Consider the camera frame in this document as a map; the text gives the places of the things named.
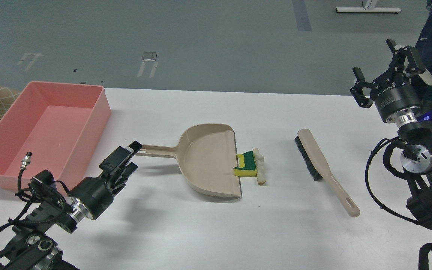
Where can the yellow green sponge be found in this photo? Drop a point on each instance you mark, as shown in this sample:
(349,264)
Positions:
(247,166)

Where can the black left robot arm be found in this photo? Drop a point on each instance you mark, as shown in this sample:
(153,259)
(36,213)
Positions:
(31,248)

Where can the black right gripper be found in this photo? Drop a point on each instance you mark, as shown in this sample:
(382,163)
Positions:
(394,96)

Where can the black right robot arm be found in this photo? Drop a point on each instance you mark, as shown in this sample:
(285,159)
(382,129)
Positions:
(409,155)

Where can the white desk foot bar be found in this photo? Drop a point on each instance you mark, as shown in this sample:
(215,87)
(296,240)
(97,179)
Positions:
(368,7)

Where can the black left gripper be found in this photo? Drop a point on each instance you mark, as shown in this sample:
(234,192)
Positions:
(98,193)

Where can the beige plastic dustpan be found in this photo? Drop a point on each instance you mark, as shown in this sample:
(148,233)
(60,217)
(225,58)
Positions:
(206,156)

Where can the beige hand brush black bristles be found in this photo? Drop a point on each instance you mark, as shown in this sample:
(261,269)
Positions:
(319,169)

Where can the pink plastic bin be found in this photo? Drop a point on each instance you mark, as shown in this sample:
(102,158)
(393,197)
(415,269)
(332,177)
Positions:
(60,124)

